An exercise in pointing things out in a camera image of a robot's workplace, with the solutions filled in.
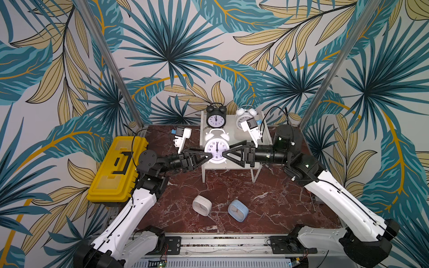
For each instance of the aluminium corner post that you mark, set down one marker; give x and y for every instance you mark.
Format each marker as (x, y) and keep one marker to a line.
(355, 34)
(100, 40)

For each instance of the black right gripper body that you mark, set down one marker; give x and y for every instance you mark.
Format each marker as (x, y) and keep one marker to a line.
(249, 152)

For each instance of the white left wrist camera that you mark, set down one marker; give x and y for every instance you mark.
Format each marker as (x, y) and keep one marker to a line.
(180, 136)

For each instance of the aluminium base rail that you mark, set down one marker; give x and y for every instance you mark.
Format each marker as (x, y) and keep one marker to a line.
(199, 250)

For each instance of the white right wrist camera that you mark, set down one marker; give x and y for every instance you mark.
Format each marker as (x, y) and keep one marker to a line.
(251, 126)

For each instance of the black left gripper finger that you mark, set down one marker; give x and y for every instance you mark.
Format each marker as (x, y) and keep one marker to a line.
(198, 160)
(198, 152)

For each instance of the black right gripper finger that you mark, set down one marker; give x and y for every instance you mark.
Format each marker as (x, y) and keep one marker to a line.
(235, 149)
(234, 158)

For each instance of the white square alarm clock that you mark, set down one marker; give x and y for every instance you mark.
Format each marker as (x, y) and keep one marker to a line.
(202, 205)

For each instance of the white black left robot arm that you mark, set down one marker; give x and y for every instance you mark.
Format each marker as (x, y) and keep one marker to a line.
(127, 211)

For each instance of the light blue square clock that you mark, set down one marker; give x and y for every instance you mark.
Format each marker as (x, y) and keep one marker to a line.
(238, 211)

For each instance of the black twin-bell alarm clock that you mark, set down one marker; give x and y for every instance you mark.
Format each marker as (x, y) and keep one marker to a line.
(216, 115)

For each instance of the yellow black toolbox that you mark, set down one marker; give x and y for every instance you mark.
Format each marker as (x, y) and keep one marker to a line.
(117, 175)

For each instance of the aluminium corner post left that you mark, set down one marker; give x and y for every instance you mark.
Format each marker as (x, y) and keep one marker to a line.
(100, 40)

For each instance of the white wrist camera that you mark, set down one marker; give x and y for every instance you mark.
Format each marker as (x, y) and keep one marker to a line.
(180, 136)
(251, 126)

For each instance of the aluminium corner post right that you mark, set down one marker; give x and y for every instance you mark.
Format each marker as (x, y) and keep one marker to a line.
(355, 34)

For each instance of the white twin-bell alarm clock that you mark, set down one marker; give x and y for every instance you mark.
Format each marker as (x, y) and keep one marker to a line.
(217, 142)

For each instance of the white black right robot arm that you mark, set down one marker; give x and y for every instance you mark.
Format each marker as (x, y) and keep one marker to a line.
(366, 238)

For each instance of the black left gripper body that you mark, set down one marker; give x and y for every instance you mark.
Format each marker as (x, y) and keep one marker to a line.
(185, 163)

